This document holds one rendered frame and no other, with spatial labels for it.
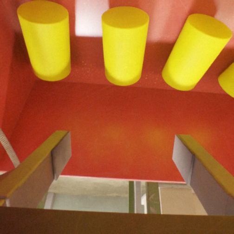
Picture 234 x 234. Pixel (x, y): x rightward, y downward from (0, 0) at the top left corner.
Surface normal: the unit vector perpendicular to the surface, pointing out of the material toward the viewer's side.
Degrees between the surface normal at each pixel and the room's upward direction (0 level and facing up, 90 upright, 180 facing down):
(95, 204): 90
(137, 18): 90
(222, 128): 90
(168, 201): 90
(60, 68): 43
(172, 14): 0
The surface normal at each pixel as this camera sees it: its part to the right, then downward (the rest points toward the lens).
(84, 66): -0.04, 0.82
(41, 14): 0.18, -0.55
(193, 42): -0.70, 0.52
